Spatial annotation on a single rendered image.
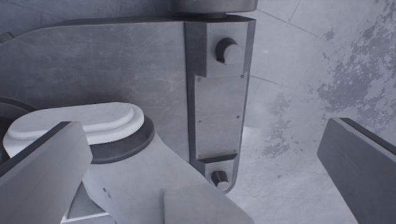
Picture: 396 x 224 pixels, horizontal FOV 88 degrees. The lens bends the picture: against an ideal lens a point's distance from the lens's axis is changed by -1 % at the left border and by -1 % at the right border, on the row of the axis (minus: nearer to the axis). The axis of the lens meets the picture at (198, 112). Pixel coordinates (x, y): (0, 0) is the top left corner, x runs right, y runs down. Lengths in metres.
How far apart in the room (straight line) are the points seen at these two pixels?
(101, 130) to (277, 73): 0.60
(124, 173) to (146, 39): 0.26
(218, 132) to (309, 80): 0.45
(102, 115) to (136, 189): 0.14
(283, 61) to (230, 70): 0.35
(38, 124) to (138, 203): 0.21
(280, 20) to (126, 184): 0.61
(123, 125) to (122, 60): 0.16
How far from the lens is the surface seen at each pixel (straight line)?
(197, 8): 0.43
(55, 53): 0.48
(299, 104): 0.89
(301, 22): 0.77
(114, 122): 0.35
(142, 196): 0.29
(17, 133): 0.40
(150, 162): 0.33
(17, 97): 0.55
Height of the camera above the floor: 0.61
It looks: 58 degrees down
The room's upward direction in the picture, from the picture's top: 157 degrees clockwise
